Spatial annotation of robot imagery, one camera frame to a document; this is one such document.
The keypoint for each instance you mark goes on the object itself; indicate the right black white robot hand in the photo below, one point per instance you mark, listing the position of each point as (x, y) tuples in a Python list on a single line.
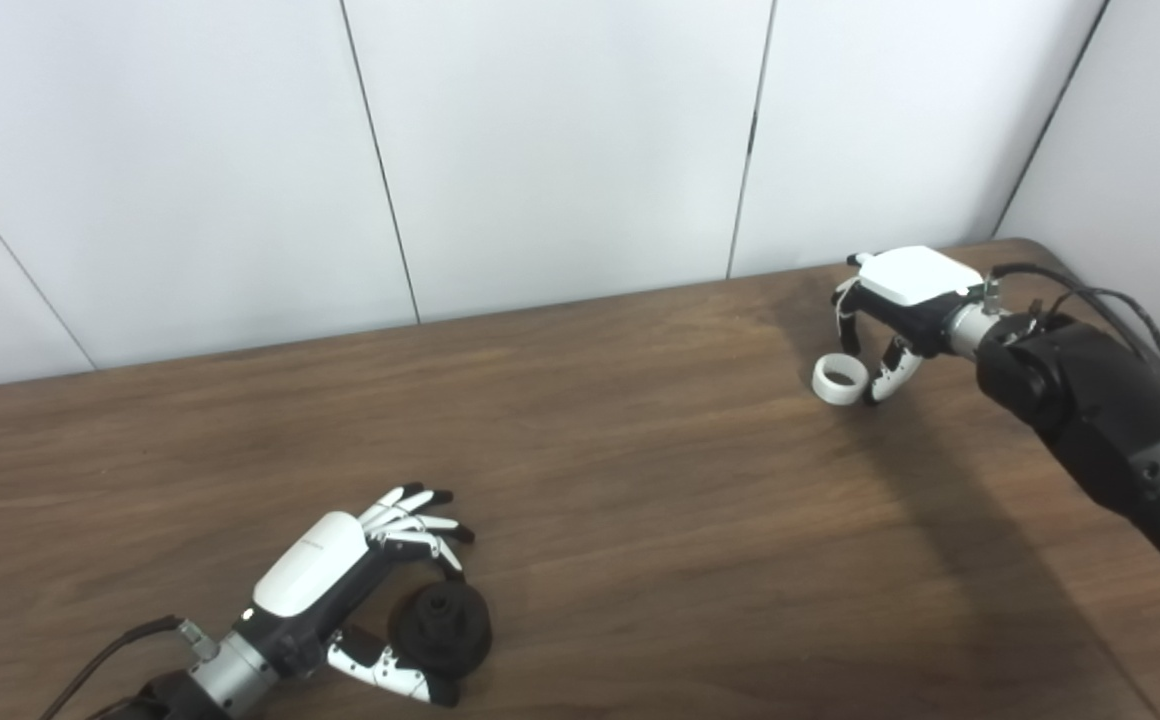
[(920, 280)]

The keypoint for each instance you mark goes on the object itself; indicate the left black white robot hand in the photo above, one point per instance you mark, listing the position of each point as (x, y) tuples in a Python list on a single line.
[(305, 570)]

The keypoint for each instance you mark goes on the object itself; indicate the round black part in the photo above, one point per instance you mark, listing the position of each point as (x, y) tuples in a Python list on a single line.
[(450, 630)]

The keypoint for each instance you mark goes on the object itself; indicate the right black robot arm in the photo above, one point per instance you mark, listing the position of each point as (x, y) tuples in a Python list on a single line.
[(1100, 410)]

